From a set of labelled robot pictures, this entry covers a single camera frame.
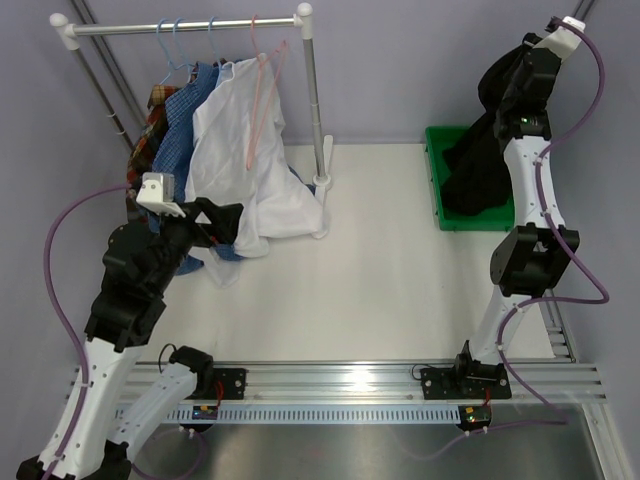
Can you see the blue hanger of checkered shirt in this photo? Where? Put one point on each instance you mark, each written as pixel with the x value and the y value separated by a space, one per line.
pixel 187 64

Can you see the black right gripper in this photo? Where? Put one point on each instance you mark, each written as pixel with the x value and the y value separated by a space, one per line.
pixel 526 47

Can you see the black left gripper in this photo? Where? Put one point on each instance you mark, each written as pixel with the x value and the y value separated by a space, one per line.
pixel 224 221

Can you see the red yellow plaid shirt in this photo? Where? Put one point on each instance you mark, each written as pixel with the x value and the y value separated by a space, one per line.
pixel 155 151

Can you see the blue hanger of white shirt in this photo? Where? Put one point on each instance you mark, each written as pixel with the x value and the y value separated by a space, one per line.
pixel 219 60

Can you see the white shirt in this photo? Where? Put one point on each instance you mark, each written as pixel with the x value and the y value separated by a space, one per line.
pixel 239 157

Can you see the blue hanger of plaid shirt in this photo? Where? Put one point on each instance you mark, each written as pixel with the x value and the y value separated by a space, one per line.
pixel 171 65

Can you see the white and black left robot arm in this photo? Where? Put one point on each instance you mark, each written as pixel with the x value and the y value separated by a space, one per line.
pixel 91 441

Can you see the blue checkered shirt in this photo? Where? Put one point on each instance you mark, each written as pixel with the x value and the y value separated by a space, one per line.
pixel 191 96

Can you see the silver and white clothes rack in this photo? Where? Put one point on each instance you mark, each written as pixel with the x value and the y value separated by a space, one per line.
pixel 71 33

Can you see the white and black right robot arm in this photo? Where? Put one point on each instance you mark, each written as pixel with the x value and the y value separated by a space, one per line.
pixel 506 153

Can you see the green plastic bin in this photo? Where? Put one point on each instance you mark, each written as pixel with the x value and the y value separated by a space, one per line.
pixel 497 219

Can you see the black shirt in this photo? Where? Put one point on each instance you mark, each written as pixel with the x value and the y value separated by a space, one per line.
pixel 479 178

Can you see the white slotted cable duct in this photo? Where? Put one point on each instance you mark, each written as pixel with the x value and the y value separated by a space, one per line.
pixel 279 414

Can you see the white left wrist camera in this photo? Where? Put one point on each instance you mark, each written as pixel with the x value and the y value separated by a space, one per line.
pixel 156 195

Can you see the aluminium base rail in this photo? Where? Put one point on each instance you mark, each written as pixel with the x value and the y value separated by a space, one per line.
pixel 396 382

